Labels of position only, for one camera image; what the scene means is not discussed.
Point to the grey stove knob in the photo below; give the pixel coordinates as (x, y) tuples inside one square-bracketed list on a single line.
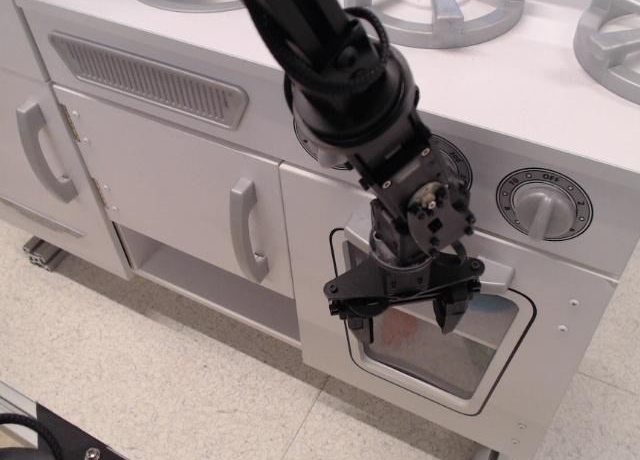
[(456, 164), (324, 153), (543, 204)]

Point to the aluminium frame rail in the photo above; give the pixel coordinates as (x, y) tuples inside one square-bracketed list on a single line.
[(43, 254)]

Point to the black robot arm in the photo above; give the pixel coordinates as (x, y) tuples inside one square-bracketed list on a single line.
[(353, 96)]

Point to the grey burner grate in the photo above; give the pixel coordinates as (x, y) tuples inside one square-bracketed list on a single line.
[(602, 54), (443, 24)]

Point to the grey vent grille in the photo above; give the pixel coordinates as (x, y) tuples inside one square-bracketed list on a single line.
[(164, 85)]

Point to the grey left cupboard handle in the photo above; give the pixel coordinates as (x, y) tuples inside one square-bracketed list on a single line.
[(30, 121)]

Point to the grey right burner grate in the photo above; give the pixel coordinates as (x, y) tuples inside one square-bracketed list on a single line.
[(602, 54)]

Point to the grey right stove knob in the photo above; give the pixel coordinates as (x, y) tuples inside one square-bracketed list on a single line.
[(543, 204)]

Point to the grey left stove knob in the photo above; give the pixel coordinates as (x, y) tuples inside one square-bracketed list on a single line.
[(324, 153)]

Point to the grey middle stove knob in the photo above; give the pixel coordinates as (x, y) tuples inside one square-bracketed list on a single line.
[(456, 164)]

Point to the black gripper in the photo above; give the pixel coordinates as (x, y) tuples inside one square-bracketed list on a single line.
[(398, 271)]

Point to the grey left burner grate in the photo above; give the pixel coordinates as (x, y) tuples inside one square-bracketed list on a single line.
[(443, 24)]

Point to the white left cupboard door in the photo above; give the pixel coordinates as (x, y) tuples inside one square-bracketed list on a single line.
[(80, 227)]

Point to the white cabinet door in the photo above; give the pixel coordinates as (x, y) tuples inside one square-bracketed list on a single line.
[(173, 186)]

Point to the white toy kitchen unit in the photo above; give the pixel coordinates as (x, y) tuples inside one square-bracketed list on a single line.
[(185, 360)]

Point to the white oven door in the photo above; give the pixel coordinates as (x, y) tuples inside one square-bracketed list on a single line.
[(497, 379)]

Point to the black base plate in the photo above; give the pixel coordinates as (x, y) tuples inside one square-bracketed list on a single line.
[(56, 438)]

